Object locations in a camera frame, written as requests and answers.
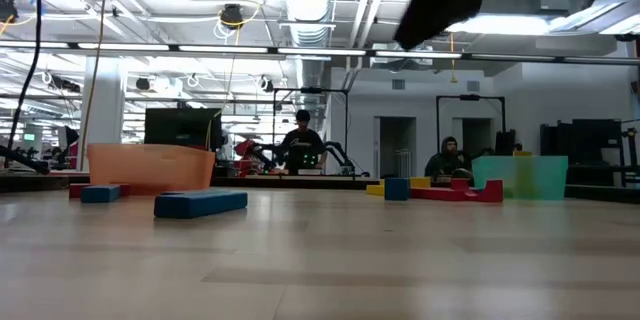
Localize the thin yellow reel cable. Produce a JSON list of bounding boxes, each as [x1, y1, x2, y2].
[[203, 2, 264, 151]]

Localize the black cabinet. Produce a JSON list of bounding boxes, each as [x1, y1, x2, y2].
[[538, 118, 640, 185]]

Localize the black upright box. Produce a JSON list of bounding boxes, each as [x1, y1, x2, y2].
[[494, 129, 517, 157]]

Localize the teal translucent plastic bin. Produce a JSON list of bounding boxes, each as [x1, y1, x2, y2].
[[471, 154, 570, 201]]

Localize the orange translucent plastic bin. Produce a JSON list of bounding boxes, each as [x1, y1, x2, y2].
[[86, 142, 217, 196]]

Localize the white radiator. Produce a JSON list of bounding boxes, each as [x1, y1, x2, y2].
[[396, 148, 414, 179]]

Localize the long yellow hanging cable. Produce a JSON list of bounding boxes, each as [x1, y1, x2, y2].
[[81, 0, 110, 144]]

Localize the black robot arms on bench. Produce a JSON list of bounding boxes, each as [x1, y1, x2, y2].
[[324, 139, 372, 178]]

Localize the red machine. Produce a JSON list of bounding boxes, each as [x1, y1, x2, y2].
[[233, 138, 264, 177]]

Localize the short yellow hanging cord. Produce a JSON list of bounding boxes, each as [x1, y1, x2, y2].
[[448, 31, 459, 85]]

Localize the white pillar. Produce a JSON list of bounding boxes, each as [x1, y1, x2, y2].
[[81, 56, 127, 144]]

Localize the long overhead light bar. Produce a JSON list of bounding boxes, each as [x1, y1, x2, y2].
[[0, 39, 640, 66]]

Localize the hooded seated person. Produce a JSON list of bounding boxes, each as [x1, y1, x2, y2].
[[423, 135, 475, 181]]

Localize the red arch block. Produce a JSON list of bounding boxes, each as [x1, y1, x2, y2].
[[451, 178, 505, 204]]

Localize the person in black shirt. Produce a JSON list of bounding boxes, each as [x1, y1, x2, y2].
[[277, 108, 329, 176]]

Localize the black monitor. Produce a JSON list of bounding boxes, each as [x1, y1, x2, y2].
[[144, 107, 224, 151]]

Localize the wide silver air duct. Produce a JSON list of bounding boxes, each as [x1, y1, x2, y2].
[[278, 0, 335, 134]]

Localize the blue wooden block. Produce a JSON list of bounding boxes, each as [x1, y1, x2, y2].
[[384, 177, 412, 202], [153, 188, 249, 220], [80, 184, 122, 205]]

